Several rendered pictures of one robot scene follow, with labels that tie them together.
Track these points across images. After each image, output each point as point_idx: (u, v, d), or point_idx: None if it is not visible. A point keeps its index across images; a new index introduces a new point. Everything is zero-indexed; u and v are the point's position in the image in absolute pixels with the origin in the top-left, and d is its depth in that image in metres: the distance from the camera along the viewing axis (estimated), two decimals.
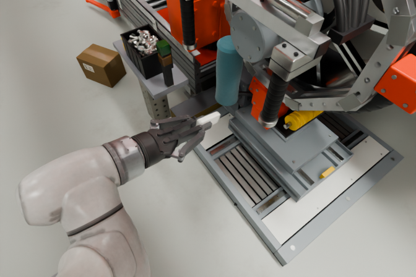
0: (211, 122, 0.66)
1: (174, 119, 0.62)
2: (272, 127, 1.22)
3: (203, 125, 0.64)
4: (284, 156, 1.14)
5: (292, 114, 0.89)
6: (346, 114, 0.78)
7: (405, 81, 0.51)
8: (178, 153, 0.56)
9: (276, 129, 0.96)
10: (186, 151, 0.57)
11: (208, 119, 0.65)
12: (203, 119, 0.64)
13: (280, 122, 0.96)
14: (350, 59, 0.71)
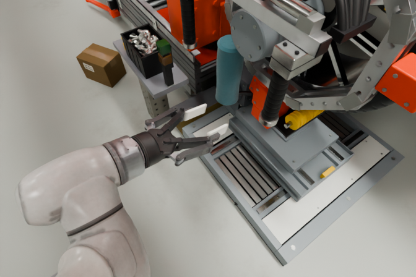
0: (219, 133, 0.64)
1: (166, 114, 0.63)
2: (272, 127, 1.22)
3: (211, 136, 0.61)
4: (284, 155, 1.14)
5: (293, 113, 0.89)
6: (381, 107, 0.68)
7: (406, 80, 0.51)
8: (177, 156, 0.56)
9: (277, 128, 0.96)
10: (186, 157, 0.56)
11: (216, 130, 0.62)
12: (192, 110, 0.66)
13: (281, 122, 0.96)
14: (367, 45, 0.66)
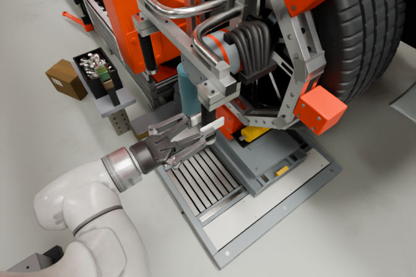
0: None
1: (190, 153, 0.62)
2: None
3: (192, 120, 0.67)
4: (248, 162, 1.26)
5: (246, 127, 1.01)
6: None
7: (310, 109, 0.63)
8: (153, 133, 0.65)
9: (235, 140, 1.08)
10: (158, 127, 0.65)
11: (200, 120, 0.68)
12: None
13: (239, 134, 1.08)
14: None
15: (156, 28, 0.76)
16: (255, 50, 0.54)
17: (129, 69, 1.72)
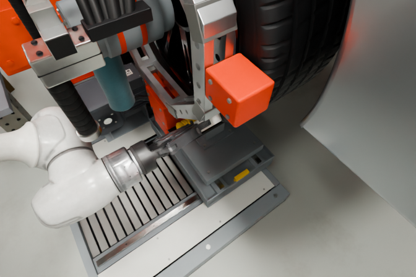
0: None
1: (187, 142, 0.60)
2: None
3: None
4: (199, 165, 1.04)
5: (182, 121, 0.79)
6: None
7: (218, 88, 0.41)
8: None
9: None
10: None
11: (207, 127, 0.67)
12: (205, 128, 0.66)
13: None
14: None
15: None
16: None
17: None
